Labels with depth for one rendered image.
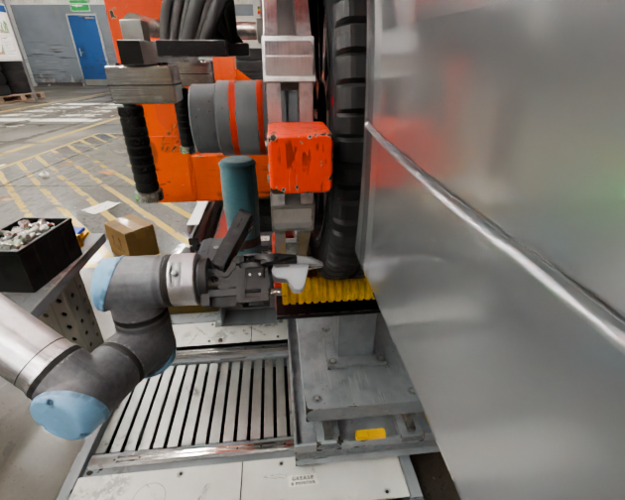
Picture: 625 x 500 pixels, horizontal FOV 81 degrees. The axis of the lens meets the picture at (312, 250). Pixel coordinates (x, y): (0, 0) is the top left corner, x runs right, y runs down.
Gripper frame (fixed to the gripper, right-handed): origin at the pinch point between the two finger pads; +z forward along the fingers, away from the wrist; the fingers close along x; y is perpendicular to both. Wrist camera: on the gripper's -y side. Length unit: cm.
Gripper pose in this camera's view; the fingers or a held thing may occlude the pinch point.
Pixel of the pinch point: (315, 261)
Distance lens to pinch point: 65.4
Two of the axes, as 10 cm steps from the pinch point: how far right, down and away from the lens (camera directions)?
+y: 0.7, 9.6, -2.8
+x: 0.7, -2.9, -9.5
